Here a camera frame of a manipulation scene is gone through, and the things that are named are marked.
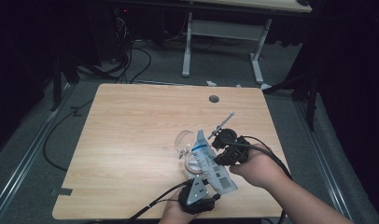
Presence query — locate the blue and white bag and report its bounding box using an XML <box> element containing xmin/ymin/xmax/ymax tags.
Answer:
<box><xmin>190</xmin><ymin>129</ymin><xmax>239</xmax><ymax>195</ymax></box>

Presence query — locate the bundle of black cables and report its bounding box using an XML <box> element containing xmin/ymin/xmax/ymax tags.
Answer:
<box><xmin>111</xmin><ymin>12</ymin><xmax>153</xmax><ymax>84</ymax></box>

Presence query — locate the long black floor cable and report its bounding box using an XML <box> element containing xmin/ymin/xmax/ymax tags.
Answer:
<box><xmin>42</xmin><ymin>99</ymin><xmax>95</xmax><ymax>172</ymax></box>

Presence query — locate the person's left hand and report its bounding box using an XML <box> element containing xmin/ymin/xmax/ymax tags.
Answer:
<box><xmin>159</xmin><ymin>190</ymin><xmax>200</xmax><ymax>224</ymax></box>

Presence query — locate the grey tape strip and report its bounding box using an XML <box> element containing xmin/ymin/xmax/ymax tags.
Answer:
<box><xmin>50</xmin><ymin>187</ymin><xmax>74</xmax><ymax>197</ymax></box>

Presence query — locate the person's right hand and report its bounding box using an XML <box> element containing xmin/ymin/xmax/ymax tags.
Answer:
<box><xmin>229</xmin><ymin>144</ymin><xmax>290</xmax><ymax>189</ymax></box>

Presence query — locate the white-framed desk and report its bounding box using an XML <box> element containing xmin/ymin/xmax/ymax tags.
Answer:
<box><xmin>181</xmin><ymin>0</ymin><xmax>313</xmax><ymax>86</ymax></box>

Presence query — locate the clear glass jar with lid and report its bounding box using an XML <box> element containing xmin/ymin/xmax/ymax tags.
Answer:
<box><xmin>174</xmin><ymin>130</ymin><xmax>210</xmax><ymax>175</ymax></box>

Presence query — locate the left hand-held gripper cable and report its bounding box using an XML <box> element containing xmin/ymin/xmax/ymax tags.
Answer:
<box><xmin>120</xmin><ymin>178</ymin><xmax>195</xmax><ymax>224</ymax></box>

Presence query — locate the hand-held gripper cable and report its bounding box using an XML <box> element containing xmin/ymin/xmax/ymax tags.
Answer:
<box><xmin>224</xmin><ymin>135</ymin><xmax>294</xmax><ymax>224</ymax></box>
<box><xmin>120</xmin><ymin>178</ymin><xmax>195</xmax><ymax>224</ymax></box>

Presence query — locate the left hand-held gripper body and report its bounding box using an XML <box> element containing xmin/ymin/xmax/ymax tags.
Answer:
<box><xmin>177</xmin><ymin>175</ymin><xmax>217</xmax><ymax>215</ymax></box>

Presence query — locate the right hand-held gripper cable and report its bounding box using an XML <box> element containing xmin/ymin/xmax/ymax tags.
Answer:
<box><xmin>224</xmin><ymin>135</ymin><xmax>294</xmax><ymax>224</ymax></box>

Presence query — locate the black stand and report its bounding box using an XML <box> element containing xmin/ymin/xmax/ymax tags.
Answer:
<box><xmin>49</xmin><ymin>52</ymin><xmax>80</xmax><ymax>112</ymax></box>
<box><xmin>265</xmin><ymin>62</ymin><xmax>323</xmax><ymax>132</ymax></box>

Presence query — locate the metal floor rail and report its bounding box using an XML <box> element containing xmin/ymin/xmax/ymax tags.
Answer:
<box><xmin>0</xmin><ymin>82</ymin><xmax>77</xmax><ymax>218</ymax></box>
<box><xmin>294</xmin><ymin>101</ymin><xmax>355</xmax><ymax>224</ymax></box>

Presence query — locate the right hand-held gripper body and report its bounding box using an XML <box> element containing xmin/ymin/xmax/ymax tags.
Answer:
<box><xmin>207</xmin><ymin>111</ymin><xmax>251</xmax><ymax>166</ymax></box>

